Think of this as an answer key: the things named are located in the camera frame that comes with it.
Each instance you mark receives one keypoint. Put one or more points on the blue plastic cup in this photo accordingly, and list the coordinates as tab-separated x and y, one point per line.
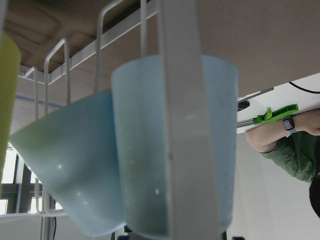
73	153
137	94

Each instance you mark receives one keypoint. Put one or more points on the yellow plastic cup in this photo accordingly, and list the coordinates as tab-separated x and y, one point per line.
10	59

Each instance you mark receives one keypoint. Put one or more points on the green plastic clip tool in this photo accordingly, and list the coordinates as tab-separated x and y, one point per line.
272	116

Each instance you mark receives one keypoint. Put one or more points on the person in green shirt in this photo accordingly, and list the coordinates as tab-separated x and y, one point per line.
293	143

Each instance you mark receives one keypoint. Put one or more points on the white wire cup rack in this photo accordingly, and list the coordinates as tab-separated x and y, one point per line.
190	184

